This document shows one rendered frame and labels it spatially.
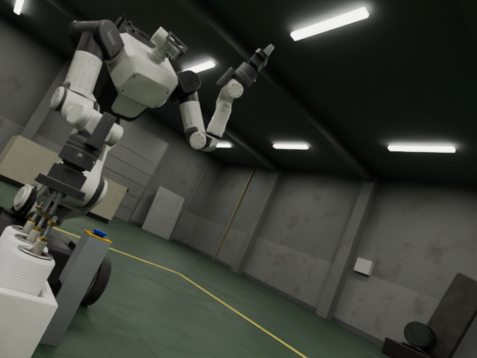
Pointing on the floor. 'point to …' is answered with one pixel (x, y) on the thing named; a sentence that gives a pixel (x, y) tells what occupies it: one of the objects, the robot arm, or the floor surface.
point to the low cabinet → (106, 208)
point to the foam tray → (24, 320)
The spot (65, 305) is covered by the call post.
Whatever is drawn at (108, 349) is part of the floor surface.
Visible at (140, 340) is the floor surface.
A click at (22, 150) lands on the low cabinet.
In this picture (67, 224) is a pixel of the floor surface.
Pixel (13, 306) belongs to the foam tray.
